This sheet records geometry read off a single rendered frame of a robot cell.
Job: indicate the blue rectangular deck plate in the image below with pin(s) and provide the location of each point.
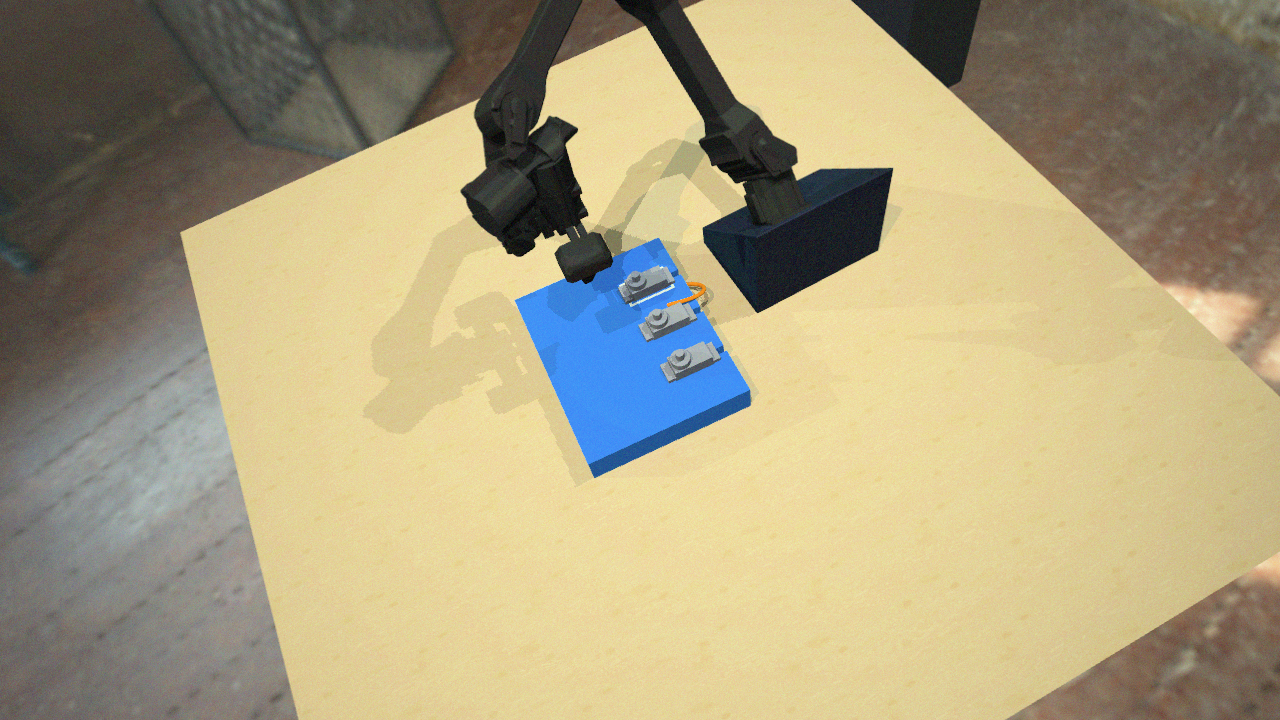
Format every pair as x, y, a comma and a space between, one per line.
631, 378

